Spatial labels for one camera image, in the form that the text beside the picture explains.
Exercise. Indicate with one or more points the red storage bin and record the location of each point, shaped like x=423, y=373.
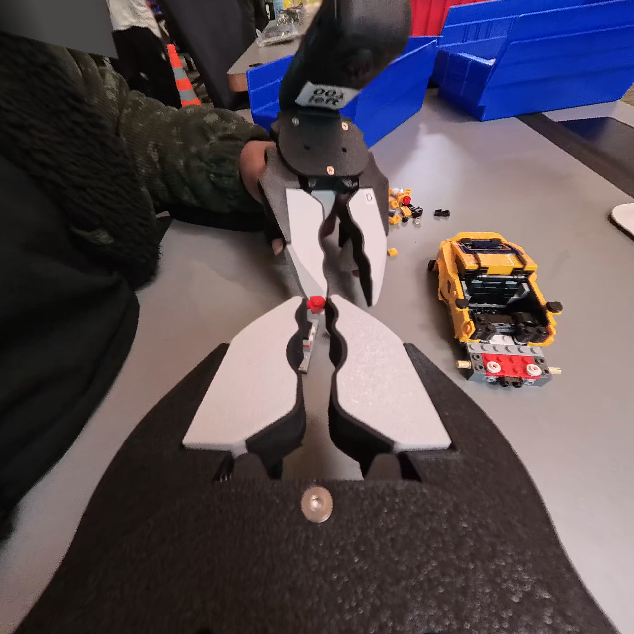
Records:
x=436, y=17

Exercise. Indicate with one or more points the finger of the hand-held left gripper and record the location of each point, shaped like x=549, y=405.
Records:
x=374, y=237
x=304, y=233

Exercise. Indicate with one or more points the person's left hand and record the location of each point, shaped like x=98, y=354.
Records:
x=252, y=168

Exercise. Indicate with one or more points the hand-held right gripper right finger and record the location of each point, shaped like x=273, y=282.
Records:
x=391, y=391

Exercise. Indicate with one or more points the orange traffic cone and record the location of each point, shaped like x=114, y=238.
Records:
x=184, y=84

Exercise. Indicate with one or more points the yellow lego car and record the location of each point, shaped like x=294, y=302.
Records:
x=490, y=277

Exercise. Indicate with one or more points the red grey lego subassembly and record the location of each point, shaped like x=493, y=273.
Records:
x=312, y=337

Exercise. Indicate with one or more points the pile of small lego pieces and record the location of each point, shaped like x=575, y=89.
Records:
x=403, y=208

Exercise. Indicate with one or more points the white book stand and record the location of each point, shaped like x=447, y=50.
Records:
x=623, y=223

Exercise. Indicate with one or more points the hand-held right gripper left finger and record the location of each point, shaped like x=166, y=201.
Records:
x=242, y=391

